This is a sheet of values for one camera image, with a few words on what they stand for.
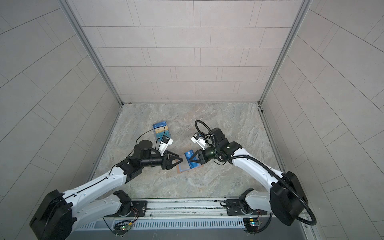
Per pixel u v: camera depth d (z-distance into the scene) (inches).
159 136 37.0
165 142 26.6
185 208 28.5
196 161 27.8
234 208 27.9
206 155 26.2
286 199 15.5
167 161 25.3
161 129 38.2
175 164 26.6
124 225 25.4
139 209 27.6
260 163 18.6
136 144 23.3
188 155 28.5
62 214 14.9
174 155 28.0
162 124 38.0
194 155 27.5
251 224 26.8
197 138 27.2
